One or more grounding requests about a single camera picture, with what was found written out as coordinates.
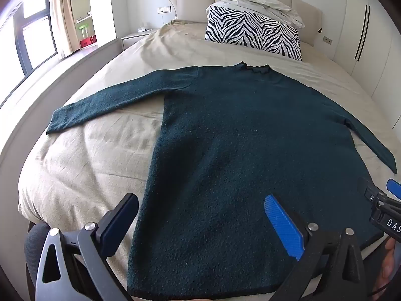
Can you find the white wall shelf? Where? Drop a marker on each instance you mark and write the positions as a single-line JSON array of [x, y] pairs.
[[83, 3]]

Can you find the black mesh chair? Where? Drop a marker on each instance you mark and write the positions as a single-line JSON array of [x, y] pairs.
[[34, 244]]

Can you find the person's right hand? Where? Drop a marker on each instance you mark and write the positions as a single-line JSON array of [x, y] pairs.
[[390, 263]]

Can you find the white tissue box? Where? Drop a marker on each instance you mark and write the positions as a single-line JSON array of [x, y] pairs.
[[142, 29]]

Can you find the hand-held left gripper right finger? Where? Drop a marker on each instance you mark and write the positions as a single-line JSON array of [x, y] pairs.
[[282, 222]]

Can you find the white nightstand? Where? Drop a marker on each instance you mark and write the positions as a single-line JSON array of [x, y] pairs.
[[134, 39]]

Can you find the green lidded jar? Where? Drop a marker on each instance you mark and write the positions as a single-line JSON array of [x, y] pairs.
[[83, 31]]

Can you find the dark teal knit sweater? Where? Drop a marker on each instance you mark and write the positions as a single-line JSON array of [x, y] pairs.
[[235, 163]]

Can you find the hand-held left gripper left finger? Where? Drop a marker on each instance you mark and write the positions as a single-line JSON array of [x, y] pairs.
[[120, 216]]

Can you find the red box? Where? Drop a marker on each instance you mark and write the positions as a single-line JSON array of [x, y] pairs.
[[88, 41]]

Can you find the beige curtain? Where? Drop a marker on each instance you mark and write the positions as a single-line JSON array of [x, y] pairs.
[[65, 15]]

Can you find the white wardrobe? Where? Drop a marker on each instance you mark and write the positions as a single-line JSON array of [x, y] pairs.
[[376, 37]]

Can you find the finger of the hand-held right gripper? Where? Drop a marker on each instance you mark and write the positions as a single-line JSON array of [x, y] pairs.
[[374, 194], [394, 188]]

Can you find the black framed window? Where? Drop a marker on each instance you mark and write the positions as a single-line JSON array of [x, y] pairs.
[[31, 37]]

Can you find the small wall socket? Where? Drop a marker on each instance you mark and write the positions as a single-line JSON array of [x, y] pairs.
[[327, 39]]

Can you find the beige bed sheet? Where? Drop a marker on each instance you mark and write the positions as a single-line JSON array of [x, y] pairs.
[[94, 163]]

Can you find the zebra print pillow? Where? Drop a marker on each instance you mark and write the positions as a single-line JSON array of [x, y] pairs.
[[250, 26]]

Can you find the white wall socket panel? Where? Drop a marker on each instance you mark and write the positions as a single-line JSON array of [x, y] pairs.
[[164, 9]]

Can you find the crumpled white duvet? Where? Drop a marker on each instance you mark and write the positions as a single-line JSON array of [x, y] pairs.
[[266, 4]]

